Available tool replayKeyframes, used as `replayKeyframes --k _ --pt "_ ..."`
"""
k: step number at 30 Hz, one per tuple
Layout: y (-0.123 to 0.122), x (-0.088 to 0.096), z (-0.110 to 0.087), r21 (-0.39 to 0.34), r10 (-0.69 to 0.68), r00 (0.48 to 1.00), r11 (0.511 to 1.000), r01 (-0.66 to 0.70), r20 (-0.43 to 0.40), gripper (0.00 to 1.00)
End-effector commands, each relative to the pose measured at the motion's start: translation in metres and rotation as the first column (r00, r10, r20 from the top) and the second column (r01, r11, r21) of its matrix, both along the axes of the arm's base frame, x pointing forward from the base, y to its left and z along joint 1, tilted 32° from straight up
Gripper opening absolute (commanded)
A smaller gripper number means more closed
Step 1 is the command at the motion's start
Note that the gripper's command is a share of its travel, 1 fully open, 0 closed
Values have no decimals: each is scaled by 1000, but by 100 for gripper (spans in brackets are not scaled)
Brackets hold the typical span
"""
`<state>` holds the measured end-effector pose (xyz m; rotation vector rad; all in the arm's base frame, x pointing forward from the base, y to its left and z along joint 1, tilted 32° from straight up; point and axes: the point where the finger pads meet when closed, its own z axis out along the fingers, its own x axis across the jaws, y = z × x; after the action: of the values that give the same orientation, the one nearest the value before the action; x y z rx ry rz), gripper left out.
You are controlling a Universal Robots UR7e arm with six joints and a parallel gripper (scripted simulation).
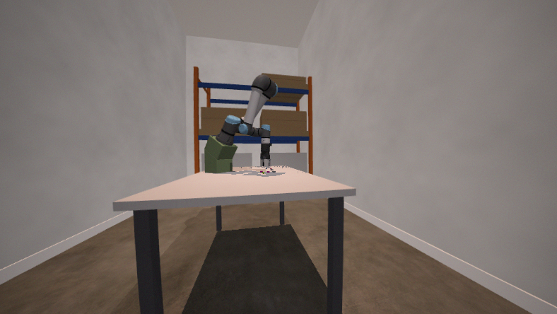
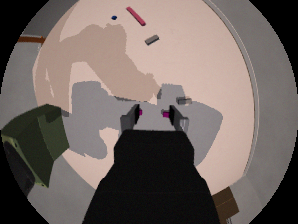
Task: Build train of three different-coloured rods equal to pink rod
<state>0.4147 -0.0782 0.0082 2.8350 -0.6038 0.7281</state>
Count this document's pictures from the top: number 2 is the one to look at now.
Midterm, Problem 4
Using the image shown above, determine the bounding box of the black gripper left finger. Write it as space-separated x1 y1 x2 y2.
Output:
120 104 140 132

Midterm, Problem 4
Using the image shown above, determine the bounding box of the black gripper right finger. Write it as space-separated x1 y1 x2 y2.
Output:
169 105 190 135

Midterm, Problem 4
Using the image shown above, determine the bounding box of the grey rod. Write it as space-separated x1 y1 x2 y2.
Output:
178 98 192 105
145 34 159 45

